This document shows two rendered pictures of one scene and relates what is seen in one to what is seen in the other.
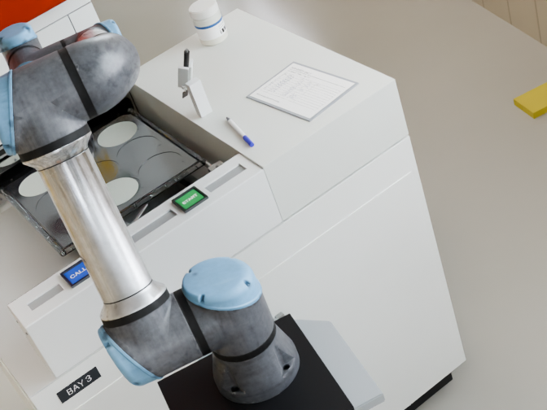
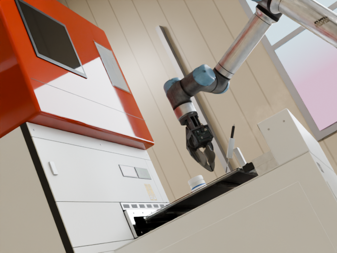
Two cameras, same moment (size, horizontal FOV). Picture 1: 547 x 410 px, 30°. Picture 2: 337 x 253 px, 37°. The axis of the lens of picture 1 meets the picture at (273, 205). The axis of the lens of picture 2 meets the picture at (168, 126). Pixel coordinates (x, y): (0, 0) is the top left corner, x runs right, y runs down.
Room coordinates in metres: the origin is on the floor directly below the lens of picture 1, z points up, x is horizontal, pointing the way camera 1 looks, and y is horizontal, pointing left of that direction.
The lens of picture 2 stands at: (0.84, 1.77, 0.63)
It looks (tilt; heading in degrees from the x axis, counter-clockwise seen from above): 17 degrees up; 309
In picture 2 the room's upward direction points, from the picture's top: 25 degrees counter-clockwise
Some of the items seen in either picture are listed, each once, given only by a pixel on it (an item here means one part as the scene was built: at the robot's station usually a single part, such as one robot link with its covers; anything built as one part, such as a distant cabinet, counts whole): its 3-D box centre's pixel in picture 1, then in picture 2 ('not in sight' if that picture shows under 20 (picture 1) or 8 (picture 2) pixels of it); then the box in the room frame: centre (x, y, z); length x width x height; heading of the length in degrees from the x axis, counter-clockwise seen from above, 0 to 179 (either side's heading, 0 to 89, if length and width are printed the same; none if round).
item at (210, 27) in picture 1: (208, 22); (198, 187); (2.26, -0.01, 1.01); 0.07 x 0.07 x 0.10
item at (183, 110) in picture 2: not in sight; (186, 112); (1.88, 0.35, 1.19); 0.08 x 0.08 x 0.05
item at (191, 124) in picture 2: not in sight; (195, 131); (1.87, 0.36, 1.11); 0.09 x 0.08 x 0.12; 149
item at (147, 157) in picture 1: (98, 175); (206, 196); (1.97, 0.35, 0.90); 0.34 x 0.34 x 0.01; 23
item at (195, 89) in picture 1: (191, 85); (234, 154); (1.96, 0.08, 1.03); 0.06 x 0.04 x 0.13; 23
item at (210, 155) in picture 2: not in sight; (211, 156); (1.87, 0.34, 1.01); 0.06 x 0.03 x 0.09; 149
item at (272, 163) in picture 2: not in sight; (278, 169); (1.73, 0.23, 0.87); 0.36 x 0.08 x 0.03; 113
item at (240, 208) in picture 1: (150, 261); (297, 147); (1.61, 0.27, 0.89); 0.55 x 0.09 x 0.14; 113
